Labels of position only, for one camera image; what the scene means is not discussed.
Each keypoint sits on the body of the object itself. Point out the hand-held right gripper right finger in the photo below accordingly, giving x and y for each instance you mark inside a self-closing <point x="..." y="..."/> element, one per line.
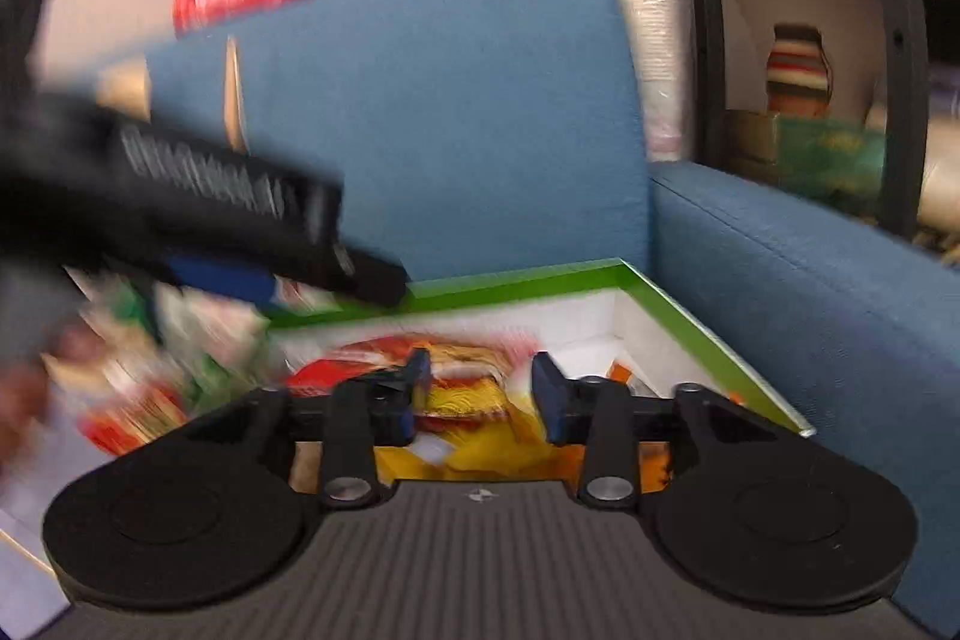
<point x="551" y="404"/>

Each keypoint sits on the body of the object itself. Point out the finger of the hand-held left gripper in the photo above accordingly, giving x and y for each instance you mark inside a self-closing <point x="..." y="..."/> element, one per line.
<point x="217" y="280"/>
<point x="371" y="280"/>

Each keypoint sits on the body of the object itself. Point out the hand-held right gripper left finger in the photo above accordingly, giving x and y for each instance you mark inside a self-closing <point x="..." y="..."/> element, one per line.
<point x="418" y="389"/>

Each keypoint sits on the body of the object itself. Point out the yellow snack bag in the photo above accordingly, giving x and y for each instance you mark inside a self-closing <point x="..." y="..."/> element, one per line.
<point x="469" y="407"/>

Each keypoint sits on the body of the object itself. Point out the orange snack packet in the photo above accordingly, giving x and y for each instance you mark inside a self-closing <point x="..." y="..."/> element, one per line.
<point x="621" y="374"/>

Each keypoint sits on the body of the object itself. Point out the green cardboard box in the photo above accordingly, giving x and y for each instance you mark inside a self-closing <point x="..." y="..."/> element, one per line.
<point x="585" y="317"/>

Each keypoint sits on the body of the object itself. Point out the green white snack packet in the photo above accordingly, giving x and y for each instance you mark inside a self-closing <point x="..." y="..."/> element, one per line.
<point x="210" y="340"/>

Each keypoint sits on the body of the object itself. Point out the clear candy bag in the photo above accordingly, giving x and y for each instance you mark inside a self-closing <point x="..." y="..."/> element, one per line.
<point x="135" y="415"/>

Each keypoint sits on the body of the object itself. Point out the blue sofa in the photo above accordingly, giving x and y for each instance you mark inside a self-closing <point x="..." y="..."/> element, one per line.
<point x="450" y="123"/>

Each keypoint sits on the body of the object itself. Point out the brown carton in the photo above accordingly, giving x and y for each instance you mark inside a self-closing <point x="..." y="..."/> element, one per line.
<point x="750" y="141"/>

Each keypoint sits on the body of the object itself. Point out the green carton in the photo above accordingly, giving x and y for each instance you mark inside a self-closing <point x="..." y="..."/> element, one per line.
<point x="825" y="160"/>

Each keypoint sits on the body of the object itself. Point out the wrapped stack of paper cups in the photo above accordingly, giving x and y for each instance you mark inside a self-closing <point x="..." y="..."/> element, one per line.
<point x="641" y="10"/>

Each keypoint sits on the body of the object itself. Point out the striped vase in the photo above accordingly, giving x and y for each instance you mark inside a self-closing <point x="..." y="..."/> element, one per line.
<point x="799" y="74"/>

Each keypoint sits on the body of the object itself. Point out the black metal shelf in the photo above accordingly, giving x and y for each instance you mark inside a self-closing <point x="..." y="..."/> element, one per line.
<point x="904" y="85"/>

